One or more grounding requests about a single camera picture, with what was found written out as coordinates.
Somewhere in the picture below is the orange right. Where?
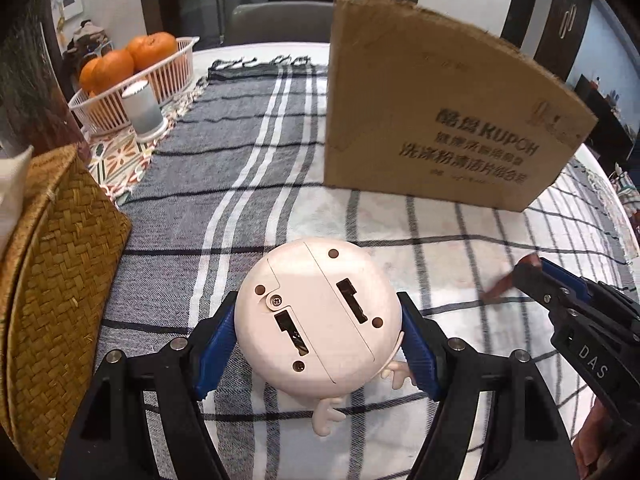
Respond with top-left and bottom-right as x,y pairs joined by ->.
126,32 -> 178,72

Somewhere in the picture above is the small white bottle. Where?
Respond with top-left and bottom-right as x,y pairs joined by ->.
122,79 -> 168,143

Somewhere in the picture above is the white shoe rack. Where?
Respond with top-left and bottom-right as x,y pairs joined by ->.
62,20 -> 114,78

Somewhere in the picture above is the person right hand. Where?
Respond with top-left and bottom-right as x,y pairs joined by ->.
573,399 -> 631,479

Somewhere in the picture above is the grey dining chair left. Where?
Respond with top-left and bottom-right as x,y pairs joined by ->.
224,1 -> 334,46

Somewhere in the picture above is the brown cardboard box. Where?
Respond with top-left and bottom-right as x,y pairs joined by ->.
323,0 -> 596,211

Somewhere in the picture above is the white plastic fruit basket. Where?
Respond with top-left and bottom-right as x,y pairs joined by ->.
67,36 -> 202,137

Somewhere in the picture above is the woven yellow tissue box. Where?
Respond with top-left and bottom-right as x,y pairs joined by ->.
1,145 -> 131,477

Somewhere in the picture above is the orange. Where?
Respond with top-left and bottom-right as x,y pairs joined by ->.
126,32 -> 178,72
92,50 -> 134,94
78,58 -> 101,94

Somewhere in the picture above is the orange front middle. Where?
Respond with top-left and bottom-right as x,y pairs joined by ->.
92,50 -> 134,94

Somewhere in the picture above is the pink toy figure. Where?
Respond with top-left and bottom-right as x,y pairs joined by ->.
234,237 -> 412,437

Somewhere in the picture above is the patterned floral table mat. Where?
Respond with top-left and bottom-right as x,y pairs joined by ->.
88,77 -> 206,204

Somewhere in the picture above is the grey plaid table cloth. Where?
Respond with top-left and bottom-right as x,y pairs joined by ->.
99,62 -> 636,479

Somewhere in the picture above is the glass vase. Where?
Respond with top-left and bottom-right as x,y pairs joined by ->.
1,0 -> 91,162

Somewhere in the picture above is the orange front left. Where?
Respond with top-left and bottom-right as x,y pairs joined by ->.
78,58 -> 101,94

